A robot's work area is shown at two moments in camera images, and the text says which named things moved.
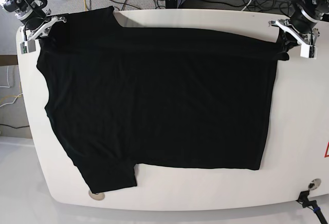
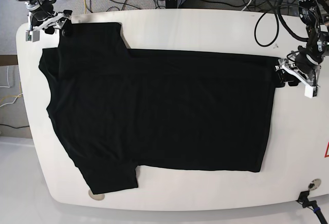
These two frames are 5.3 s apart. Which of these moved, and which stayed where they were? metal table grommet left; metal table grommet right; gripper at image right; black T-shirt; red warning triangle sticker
Moved: black T-shirt; gripper at image right
Stayed: red warning triangle sticker; metal table grommet left; metal table grommet right
